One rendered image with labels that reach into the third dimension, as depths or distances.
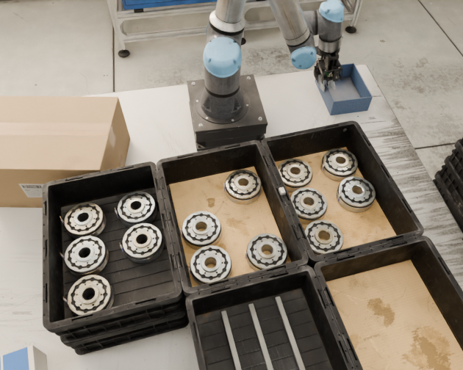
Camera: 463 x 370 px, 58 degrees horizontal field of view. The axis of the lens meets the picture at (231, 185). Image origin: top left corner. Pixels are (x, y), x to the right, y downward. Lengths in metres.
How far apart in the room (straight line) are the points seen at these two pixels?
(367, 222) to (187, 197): 0.51
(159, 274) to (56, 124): 0.58
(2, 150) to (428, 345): 1.23
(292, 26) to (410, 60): 2.05
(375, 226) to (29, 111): 1.09
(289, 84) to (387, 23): 1.92
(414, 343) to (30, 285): 1.01
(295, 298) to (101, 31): 2.72
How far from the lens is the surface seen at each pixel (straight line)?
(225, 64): 1.30
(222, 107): 1.40
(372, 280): 1.12
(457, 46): 3.50
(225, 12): 1.37
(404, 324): 1.11
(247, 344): 1.02
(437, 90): 3.05
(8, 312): 1.32
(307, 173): 1.22
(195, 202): 1.18
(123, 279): 1.10
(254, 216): 1.15
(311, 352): 1.03
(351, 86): 1.77
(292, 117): 1.59
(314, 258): 1.00
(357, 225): 1.19
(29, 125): 1.41
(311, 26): 1.41
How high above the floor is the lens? 1.81
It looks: 54 degrees down
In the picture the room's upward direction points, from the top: straight up
